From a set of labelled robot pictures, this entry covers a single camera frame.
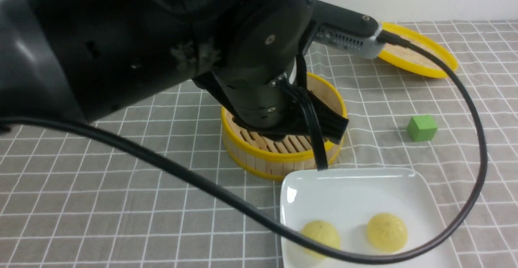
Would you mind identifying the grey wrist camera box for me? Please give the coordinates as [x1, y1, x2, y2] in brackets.
[306, 0, 384, 59]

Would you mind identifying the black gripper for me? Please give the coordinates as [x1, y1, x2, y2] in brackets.
[193, 72, 348, 144]

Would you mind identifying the white square plate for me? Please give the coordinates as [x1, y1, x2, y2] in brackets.
[280, 167, 446, 255]

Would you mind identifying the yellow steamed bun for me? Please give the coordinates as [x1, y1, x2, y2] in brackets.
[300, 220, 341, 249]
[366, 213, 408, 253]

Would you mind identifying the black cable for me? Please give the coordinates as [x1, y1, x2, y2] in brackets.
[0, 29, 488, 265]

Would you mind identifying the bamboo steamer lid yellow rim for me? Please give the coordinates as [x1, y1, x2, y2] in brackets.
[379, 22, 459, 79]

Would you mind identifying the green cube block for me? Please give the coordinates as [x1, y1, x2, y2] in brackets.
[407, 115, 438, 142]

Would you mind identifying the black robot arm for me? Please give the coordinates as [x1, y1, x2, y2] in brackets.
[1, 0, 314, 140]

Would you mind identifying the grey checked tablecloth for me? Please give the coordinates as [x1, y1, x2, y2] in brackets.
[0, 20, 517, 268]

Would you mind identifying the bamboo steamer basket yellow rim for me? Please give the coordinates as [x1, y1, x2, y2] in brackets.
[221, 72, 347, 181]

